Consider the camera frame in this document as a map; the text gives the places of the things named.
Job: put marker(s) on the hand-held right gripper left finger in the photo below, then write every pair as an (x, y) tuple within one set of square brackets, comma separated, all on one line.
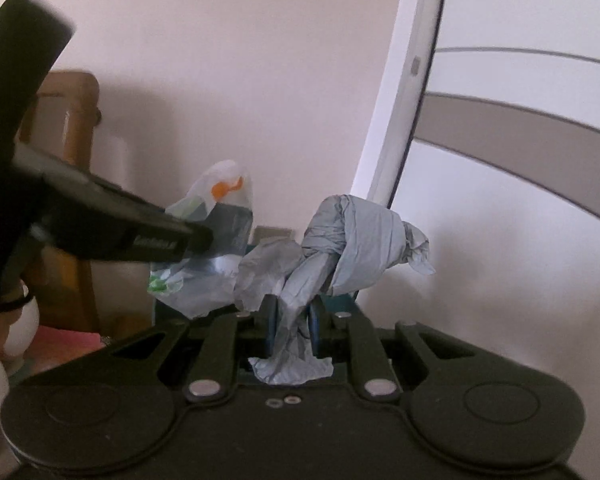
[(269, 325)]

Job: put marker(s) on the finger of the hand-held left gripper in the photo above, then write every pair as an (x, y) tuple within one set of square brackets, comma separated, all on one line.
[(199, 242)]

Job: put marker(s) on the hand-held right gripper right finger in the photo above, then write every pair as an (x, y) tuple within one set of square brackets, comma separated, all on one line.
[(315, 330)]

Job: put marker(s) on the clear plastic bag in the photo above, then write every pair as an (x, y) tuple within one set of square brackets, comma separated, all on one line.
[(225, 225)]

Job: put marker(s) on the grey plastic bag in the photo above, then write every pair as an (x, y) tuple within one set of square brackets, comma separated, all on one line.
[(360, 240)]

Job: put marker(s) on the person's left hand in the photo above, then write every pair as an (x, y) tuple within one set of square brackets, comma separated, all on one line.
[(0, 335)]

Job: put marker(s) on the wooden chair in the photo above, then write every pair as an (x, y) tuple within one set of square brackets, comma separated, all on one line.
[(80, 125)]

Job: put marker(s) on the pink cloth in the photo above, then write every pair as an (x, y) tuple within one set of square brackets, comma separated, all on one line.
[(65, 341)]

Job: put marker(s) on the white door with grey stripes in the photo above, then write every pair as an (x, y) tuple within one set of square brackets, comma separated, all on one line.
[(505, 210)]

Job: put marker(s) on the small metal strike plate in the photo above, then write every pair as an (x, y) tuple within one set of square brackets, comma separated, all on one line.
[(415, 65)]

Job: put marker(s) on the beige wall outlet plate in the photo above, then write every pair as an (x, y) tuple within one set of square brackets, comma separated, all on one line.
[(272, 233)]

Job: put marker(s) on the white door frame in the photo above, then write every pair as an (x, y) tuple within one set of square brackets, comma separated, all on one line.
[(405, 110)]

